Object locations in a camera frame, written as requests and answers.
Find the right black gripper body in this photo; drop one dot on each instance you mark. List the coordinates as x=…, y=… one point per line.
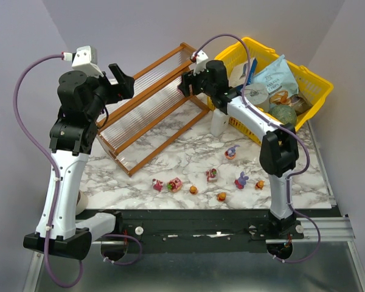
x=191, y=84

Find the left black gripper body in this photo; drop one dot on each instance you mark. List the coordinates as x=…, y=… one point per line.
x=120, y=86

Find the dark pink cake toy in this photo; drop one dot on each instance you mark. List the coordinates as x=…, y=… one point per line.
x=157, y=184

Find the pink strawberry cake toy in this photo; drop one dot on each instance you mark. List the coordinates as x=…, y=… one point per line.
x=174, y=185

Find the purple sitting bunny toy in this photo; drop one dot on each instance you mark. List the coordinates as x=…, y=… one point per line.
x=241, y=181

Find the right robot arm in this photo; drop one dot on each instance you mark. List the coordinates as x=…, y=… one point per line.
x=279, y=151

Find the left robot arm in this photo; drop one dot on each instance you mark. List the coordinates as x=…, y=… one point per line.
x=83, y=97

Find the wooden tiered shelf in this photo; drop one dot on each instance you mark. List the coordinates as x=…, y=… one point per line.
x=155, y=98

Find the blue white box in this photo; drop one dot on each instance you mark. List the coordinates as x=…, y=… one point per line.
x=240, y=73

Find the white bottle grey cap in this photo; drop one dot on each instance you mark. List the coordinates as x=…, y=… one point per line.
x=219, y=123

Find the grey round tin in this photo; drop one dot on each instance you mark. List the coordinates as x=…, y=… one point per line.
x=257, y=95

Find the light blue chips bag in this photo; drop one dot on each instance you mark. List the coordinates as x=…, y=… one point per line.
x=279, y=81

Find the green melon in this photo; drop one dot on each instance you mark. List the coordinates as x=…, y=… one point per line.
x=284, y=114

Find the pink white cake toy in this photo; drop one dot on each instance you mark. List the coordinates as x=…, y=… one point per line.
x=211, y=175

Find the brown snack packet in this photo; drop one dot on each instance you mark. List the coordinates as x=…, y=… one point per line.
x=300, y=103

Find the small burger toy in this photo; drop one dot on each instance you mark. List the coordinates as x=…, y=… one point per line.
x=193, y=190

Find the orange bear toy front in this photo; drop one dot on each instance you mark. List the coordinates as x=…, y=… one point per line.
x=221, y=196

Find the orange bear toy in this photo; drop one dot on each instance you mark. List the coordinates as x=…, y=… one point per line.
x=221, y=196
x=260, y=184

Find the orange bear toy right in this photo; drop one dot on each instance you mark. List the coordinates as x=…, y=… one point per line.
x=260, y=184

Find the tape roll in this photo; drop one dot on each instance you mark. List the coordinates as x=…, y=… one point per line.
x=82, y=202

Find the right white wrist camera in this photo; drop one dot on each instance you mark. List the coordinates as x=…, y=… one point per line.
x=200, y=59

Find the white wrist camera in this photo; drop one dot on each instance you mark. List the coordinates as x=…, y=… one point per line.
x=200, y=59
x=85, y=60

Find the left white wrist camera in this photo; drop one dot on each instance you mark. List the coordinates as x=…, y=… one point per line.
x=85, y=60

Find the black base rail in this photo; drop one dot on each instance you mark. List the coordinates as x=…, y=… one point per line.
x=200, y=231

